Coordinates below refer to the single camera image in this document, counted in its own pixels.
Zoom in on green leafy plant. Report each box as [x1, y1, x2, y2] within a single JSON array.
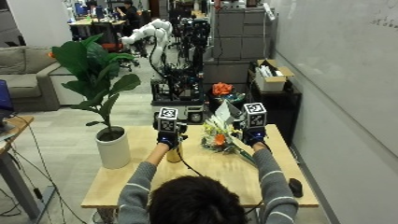
[[51, 33, 143, 133]]

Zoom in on wooden office desk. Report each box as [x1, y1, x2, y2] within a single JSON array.
[[67, 17, 127, 42]]

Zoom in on flower bouquet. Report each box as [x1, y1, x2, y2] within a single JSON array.
[[200, 99, 257, 165]]

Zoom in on black computer mouse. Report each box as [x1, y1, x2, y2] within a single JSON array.
[[288, 177, 305, 199]]

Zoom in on yellow vase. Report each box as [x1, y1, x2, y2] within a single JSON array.
[[166, 145, 184, 164]]

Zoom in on white marker cube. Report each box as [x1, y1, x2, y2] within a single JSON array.
[[243, 102, 269, 129], [158, 106, 180, 133]]

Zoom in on open cardboard box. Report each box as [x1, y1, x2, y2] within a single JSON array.
[[253, 58, 296, 93]]

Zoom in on bucket of orange flowers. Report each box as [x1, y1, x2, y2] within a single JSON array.
[[207, 81, 249, 114]]

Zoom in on black glove cable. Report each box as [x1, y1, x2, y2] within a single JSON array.
[[176, 145, 206, 177]]

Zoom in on blue laptop screen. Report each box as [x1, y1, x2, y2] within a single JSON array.
[[0, 78, 17, 126]]

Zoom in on white plant pot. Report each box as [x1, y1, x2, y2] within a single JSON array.
[[95, 125, 134, 170]]

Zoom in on wooden side desk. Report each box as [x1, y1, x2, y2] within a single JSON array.
[[0, 115, 58, 220]]

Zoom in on black robot cart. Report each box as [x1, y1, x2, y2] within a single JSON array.
[[150, 18, 214, 124]]

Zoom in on whiteboard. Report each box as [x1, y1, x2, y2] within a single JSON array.
[[275, 0, 398, 158]]

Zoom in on grey storage cabinets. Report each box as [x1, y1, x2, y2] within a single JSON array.
[[211, 7, 277, 63]]

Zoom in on grey sofa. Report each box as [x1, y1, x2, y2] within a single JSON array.
[[0, 45, 86, 112]]

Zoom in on black low cabinet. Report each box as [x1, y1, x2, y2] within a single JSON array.
[[247, 69, 304, 146]]

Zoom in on black floor cable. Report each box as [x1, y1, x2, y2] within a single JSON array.
[[11, 114, 88, 224]]

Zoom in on person's right hand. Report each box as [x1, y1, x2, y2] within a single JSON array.
[[233, 119, 269, 147]]

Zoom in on person's left hand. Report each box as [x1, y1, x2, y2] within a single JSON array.
[[154, 121, 190, 150]]

